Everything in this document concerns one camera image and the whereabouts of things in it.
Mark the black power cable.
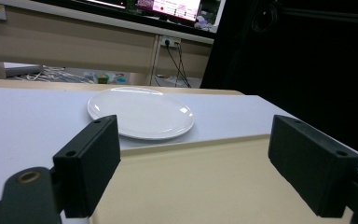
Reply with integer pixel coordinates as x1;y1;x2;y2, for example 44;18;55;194
174;42;187;88
165;40;191;89

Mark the grey flat device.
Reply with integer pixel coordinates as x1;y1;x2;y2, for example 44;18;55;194
3;62;44;77

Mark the beige tray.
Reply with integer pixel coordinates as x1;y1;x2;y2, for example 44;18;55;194
88;133;355;224

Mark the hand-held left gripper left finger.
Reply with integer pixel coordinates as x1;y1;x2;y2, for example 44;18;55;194
52;114;122;219

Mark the computer monitor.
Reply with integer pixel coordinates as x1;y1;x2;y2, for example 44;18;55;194
32;0;227;34

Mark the bundle of white cables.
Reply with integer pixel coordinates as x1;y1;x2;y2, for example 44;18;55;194
15;65;95;84

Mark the white round plate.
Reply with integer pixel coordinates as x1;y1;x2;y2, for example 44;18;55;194
87;86;196;141

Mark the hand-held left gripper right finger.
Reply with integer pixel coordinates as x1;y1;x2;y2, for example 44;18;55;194
268;114;358;218

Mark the black curtain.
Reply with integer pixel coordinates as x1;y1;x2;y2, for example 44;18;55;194
200;0;358;161

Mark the wall power socket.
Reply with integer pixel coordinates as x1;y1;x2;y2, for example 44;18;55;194
159;35;182;49

